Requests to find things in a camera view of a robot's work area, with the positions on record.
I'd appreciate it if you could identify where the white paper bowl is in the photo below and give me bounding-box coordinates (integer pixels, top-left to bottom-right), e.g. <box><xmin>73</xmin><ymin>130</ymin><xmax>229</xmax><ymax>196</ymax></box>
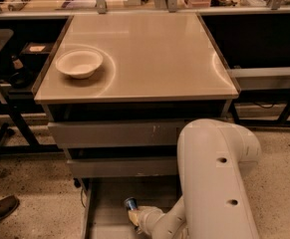
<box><xmin>56</xmin><ymin>49</ymin><xmax>104</xmax><ymax>80</ymax></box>

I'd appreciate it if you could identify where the grey drawer cabinet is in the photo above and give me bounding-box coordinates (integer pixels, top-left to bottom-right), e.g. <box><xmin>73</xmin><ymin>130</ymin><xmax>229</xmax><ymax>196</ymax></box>
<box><xmin>31</xmin><ymin>12</ymin><xmax>242</xmax><ymax>188</ymax></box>

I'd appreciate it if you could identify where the grey open bottom drawer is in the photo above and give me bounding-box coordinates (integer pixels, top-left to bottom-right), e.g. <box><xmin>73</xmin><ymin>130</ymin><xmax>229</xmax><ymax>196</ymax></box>
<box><xmin>81</xmin><ymin>175</ymin><xmax>181</xmax><ymax>239</ymax></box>

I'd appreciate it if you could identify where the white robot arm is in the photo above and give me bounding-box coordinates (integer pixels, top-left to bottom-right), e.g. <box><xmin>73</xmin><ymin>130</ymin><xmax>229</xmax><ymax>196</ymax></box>
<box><xmin>125</xmin><ymin>119</ymin><xmax>261</xmax><ymax>239</ymax></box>

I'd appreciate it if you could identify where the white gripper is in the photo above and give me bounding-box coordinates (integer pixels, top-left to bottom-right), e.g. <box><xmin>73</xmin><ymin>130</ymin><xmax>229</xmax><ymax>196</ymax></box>
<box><xmin>128</xmin><ymin>206</ymin><xmax>165</xmax><ymax>239</ymax></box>

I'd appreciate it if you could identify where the blue silver redbull can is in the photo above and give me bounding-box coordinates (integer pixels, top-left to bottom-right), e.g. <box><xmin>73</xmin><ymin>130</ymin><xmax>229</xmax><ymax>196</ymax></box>
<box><xmin>125</xmin><ymin>197</ymin><xmax>139</xmax><ymax>211</ymax></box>

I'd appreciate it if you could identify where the grey top drawer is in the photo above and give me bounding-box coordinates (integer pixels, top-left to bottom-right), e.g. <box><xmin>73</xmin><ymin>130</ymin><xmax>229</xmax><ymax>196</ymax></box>
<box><xmin>48</xmin><ymin>119</ymin><xmax>189</xmax><ymax>148</ymax></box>

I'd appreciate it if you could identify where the grey middle drawer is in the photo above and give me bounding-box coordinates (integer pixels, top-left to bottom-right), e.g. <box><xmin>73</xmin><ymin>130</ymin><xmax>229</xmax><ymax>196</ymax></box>
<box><xmin>67</xmin><ymin>156</ymin><xmax>177</xmax><ymax>178</ymax></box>

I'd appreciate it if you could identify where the black table leg frame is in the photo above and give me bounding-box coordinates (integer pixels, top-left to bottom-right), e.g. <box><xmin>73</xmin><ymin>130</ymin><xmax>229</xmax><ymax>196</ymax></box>
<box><xmin>229</xmin><ymin>103</ymin><xmax>240</xmax><ymax>124</ymax></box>

